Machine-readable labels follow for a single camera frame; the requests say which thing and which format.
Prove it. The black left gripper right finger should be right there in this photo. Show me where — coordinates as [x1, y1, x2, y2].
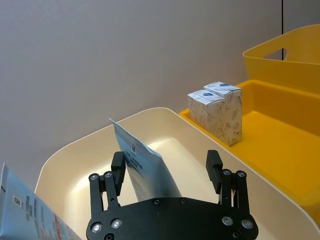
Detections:
[205, 149, 251, 216]

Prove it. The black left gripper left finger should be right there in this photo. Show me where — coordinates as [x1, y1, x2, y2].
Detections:
[89, 151, 127, 219]

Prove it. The blue white foil pouch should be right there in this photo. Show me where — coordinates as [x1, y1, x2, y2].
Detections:
[109, 118, 183, 202]

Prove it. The shallow yellow plastic tray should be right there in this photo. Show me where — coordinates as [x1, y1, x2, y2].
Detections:
[178, 79, 320, 221]

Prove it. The cream plastic tray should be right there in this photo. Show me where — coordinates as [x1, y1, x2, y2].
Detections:
[34, 107, 320, 240]

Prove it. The white floral carton box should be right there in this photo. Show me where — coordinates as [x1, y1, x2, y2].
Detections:
[187, 89, 237, 147]
[203, 81, 243, 142]

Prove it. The blue white printed package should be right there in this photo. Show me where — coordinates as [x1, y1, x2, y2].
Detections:
[0, 163, 84, 240]

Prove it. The yellow plastic basket with handle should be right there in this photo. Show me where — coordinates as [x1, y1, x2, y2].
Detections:
[242, 23, 320, 95]

